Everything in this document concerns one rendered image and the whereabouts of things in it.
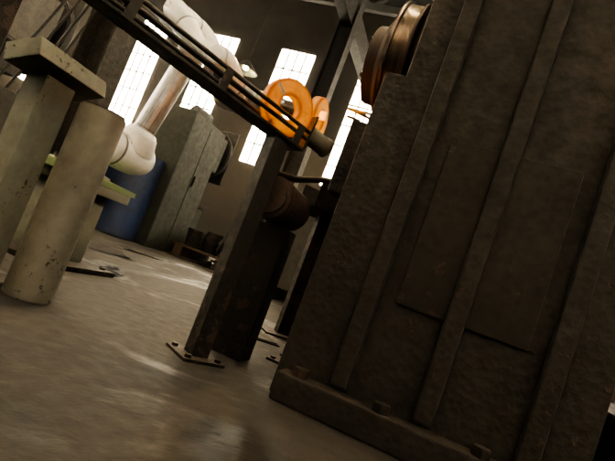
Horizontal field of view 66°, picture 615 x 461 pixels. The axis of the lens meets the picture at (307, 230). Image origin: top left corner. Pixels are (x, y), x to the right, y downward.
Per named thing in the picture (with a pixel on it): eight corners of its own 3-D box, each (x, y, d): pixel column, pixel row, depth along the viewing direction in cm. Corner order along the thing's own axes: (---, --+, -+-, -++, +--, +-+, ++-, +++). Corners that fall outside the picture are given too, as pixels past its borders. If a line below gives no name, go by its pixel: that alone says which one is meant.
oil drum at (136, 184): (148, 246, 510) (179, 168, 518) (113, 236, 454) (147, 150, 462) (105, 229, 528) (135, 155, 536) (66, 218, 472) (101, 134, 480)
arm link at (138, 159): (91, 155, 210) (127, 174, 229) (113, 169, 203) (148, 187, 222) (184, 8, 213) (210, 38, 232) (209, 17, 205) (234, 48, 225)
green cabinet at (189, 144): (109, 232, 497) (162, 101, 510) (147, 242, 564) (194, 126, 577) (145, 247, 483) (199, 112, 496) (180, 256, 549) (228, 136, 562)
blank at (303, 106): (282, 147, 129) (275, 147, 131) (321, 120, 135) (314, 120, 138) (256, 93, 122) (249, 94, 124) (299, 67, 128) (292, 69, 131)
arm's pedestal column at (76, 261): (-38, 231, 180) (-5, 156, 182) (46, 248, 217) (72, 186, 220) (37, 267, 167) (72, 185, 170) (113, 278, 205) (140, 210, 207)
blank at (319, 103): (331, 111, 177) (323, 109, 178) (323, 89, 163) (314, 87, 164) (318, 149, 175) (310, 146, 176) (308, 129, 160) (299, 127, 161)
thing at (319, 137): (328, 157, 137) (337, 139, 138) (307, 141, 132) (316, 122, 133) (316, 157, 142) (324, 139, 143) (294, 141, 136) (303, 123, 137)
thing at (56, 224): (61, 305, 126) (136, 124, 130) (24, 304, 114) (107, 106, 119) (28, 290, 129) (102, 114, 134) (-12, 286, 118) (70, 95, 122)
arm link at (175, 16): (190, 7, 193) (209, 28, 205) (173, -17, 201) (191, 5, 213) (167, 29, 195) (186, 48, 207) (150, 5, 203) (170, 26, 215)
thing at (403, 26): (396, 155, 194) (434, 50, 198) (384, 105, 149) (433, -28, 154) (381, 151, 196) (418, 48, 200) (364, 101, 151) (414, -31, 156)
